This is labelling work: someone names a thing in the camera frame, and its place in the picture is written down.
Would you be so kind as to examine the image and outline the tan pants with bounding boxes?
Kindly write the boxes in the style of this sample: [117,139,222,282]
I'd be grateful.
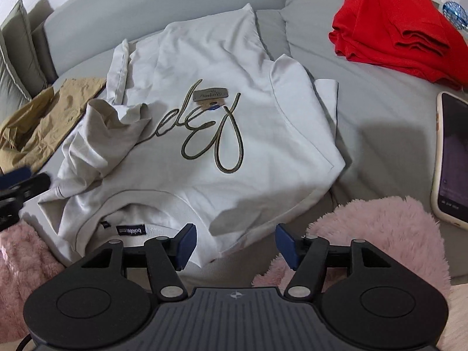
[0,77,107,174]

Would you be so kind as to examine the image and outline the small grey pillow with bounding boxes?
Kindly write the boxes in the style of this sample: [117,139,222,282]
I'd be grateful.
[27,22,59,85]

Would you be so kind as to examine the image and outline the pink fluffy blanket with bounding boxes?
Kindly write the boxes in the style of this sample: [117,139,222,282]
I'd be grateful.
[0,195,452,351]

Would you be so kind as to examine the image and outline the grey sofa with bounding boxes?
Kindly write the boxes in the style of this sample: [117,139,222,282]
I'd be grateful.
[0,0,468,351]

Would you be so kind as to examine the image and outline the black cable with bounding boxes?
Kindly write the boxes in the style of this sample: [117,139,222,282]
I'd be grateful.
[18,331,37,351]

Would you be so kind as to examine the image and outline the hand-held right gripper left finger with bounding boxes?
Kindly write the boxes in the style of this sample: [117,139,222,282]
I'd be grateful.
[73,223,198,299]

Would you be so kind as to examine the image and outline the phone in white case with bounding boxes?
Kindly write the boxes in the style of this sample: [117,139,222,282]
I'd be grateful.
[431,91,468,232]

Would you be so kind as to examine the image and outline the blue wire ball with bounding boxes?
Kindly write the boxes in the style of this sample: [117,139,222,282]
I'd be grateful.
[441,1,468,32]

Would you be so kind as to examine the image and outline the large grey pillow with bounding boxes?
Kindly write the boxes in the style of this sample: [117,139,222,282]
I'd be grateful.
[0,0,48,112]

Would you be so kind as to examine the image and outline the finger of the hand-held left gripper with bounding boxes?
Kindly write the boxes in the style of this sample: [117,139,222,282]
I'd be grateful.
[0,197,20,232]
[0,167,52,205]

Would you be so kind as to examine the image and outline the red garment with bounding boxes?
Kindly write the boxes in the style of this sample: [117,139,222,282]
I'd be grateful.
[328,0,468,90]

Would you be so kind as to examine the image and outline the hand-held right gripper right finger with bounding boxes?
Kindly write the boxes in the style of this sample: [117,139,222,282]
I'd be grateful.
[275,224,393,299]

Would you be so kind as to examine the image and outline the white sweatshirt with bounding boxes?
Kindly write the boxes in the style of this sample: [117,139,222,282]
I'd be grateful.
[18,3,346,269]

